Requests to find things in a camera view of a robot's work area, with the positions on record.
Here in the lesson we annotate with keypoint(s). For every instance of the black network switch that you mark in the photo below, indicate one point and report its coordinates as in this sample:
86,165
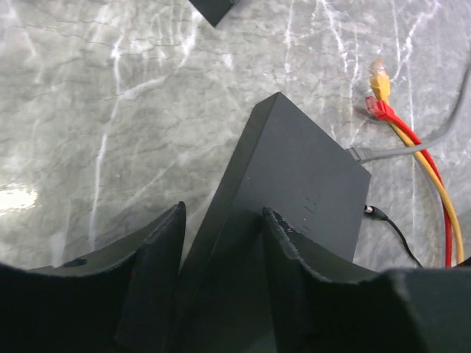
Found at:
213,11
285,162

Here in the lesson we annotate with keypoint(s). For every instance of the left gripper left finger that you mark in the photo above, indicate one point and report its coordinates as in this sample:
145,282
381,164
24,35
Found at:
117,299

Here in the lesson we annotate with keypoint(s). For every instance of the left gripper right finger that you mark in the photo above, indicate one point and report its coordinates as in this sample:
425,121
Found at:
323,303

